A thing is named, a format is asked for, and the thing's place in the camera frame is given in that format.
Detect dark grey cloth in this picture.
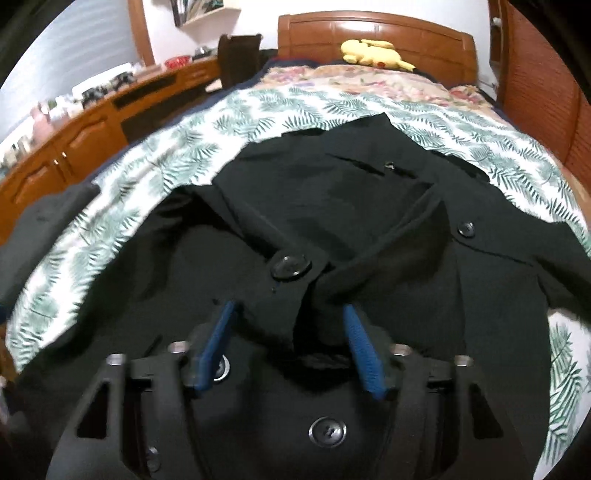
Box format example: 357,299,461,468
0,182,100,315

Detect leaf print bed sheet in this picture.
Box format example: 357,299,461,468
7,85,591,462

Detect wooden bed headboard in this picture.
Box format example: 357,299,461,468
277,11,477,88

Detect wooden window frame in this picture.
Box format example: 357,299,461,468
128,0,156,65

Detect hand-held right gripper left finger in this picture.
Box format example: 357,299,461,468
46,300,241,480

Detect pink bottle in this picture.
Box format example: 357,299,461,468
30,104,54,139

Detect yellow plush toy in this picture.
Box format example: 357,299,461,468
341,39,415,72

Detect white wall shelf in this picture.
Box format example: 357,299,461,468
171,0,227,27

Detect black buttoned coat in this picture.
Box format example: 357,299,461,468
9,113,591,480

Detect dark brown chair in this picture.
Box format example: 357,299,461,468
217,33,264,90

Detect wooden louvered door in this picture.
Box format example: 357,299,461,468
501,0,591,185

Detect floral quilt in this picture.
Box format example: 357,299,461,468
259,62,509,121

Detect row of small bottles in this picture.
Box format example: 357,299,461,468
0,60,139,171

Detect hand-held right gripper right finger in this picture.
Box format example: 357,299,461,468
342,305,541,480

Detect wooden cabinet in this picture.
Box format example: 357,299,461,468
0,55,222,241

